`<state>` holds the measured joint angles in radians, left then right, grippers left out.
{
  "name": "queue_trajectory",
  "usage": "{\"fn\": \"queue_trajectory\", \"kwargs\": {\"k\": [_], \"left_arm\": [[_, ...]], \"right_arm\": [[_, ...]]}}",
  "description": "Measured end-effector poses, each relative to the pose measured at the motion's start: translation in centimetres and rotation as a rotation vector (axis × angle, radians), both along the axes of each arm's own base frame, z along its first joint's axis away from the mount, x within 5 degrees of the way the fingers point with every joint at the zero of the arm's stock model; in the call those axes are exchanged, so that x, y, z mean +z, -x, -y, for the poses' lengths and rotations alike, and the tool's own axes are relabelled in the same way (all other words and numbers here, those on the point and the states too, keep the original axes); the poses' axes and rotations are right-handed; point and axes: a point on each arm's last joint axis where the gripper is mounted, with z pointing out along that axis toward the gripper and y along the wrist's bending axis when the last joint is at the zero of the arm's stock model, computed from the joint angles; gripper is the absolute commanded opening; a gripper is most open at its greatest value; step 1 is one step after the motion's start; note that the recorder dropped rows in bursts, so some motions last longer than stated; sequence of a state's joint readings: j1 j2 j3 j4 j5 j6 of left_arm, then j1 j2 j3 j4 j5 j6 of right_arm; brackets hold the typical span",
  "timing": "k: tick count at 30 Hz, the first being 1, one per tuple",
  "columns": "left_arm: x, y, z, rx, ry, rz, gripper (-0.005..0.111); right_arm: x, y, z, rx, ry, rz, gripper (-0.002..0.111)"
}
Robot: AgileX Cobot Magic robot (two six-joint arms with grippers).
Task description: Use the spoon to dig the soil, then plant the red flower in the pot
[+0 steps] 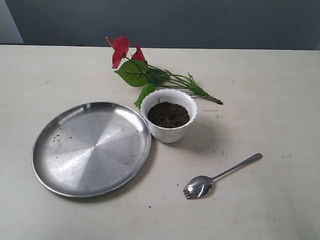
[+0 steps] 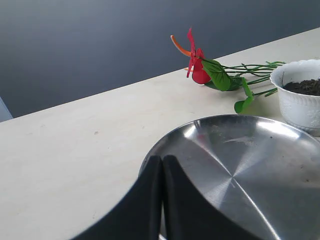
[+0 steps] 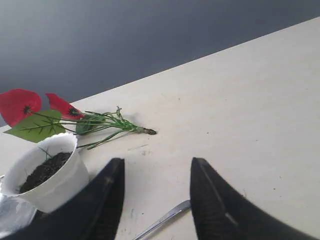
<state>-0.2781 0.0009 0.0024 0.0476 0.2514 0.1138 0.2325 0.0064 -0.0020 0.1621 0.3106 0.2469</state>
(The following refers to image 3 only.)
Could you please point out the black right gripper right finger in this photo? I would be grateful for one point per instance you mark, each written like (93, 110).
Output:
(221, 213)

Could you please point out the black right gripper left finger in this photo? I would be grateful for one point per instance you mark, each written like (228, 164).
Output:
(92, 214)

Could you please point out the metal spoon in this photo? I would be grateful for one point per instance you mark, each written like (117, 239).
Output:
(178, 209)

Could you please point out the artificial red flower plant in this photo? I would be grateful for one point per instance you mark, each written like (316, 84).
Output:
(21, 111)

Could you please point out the white scalloped flower pot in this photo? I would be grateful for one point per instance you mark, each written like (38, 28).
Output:
(48, 175)

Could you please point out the round steel plate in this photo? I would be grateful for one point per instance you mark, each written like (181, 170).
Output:
(15, 214)

